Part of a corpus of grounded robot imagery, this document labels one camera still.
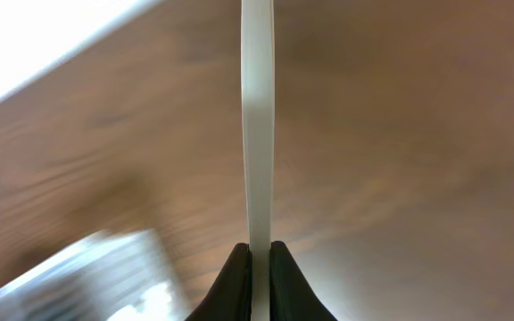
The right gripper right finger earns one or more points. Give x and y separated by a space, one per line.
291 297

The clear plastic basket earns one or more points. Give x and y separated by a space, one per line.
100 277

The white spoon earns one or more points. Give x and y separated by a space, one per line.
258 117

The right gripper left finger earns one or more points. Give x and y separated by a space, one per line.
230 296

